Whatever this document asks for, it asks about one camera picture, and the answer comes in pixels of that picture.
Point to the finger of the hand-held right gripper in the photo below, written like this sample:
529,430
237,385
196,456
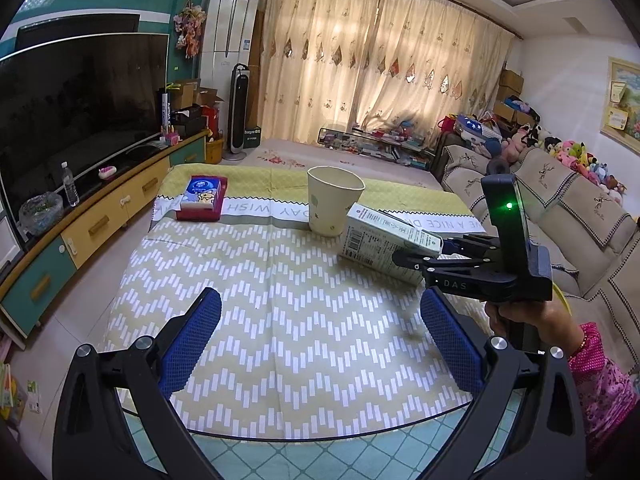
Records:
470,246
415,260

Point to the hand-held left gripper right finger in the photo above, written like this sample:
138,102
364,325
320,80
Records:
450,345

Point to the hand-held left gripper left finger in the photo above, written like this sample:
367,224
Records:
192,340

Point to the green white carton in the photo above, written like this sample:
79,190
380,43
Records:
370,240

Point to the yellow rimmed trash bin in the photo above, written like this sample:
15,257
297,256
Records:
559,296

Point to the person's right forearm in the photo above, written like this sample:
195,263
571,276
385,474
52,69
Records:
605,390

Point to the person's right hand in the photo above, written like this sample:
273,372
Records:
555,325

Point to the black round cushion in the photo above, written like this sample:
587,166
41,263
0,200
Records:
500,167

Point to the beige sofa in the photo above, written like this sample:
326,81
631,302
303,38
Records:
575,200

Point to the beige paper cup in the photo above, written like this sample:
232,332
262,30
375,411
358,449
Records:
330,205

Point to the yellow zigzag tablecloth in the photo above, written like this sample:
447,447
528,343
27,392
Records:
300,310

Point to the pile of plush toys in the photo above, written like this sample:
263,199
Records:
575,152

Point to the blue star print bag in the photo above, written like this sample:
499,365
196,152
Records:
475,127

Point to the low glass table with clutter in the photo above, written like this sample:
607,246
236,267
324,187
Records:
375,145

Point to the blue red tissue box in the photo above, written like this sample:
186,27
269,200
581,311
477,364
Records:
200,200

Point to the stack of cardboard boxes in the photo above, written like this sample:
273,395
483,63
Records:
510,95

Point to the teal yellow television cabinet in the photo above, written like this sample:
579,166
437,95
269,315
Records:
100,225

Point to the small pink white container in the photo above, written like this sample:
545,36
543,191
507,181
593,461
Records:
107,172

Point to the small yellow bin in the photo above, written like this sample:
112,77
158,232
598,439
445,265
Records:
214,152

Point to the glass bowl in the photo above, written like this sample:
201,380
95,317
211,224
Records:
42,212

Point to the clear water bottle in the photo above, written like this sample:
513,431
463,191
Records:
70,185

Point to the dark green box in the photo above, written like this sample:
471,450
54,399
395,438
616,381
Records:
252,137

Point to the cream patterned curtain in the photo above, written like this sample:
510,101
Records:
350,60

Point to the black tower fan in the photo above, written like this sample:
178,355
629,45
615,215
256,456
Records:
239,105

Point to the open cardboard boxes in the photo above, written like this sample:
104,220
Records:
195,105

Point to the black television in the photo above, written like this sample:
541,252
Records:
75,110

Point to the white standing air conditioner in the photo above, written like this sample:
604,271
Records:
225,35

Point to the artificial flower bunch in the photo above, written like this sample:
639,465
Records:
190,30

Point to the framed wall picture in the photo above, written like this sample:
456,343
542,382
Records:
622,105

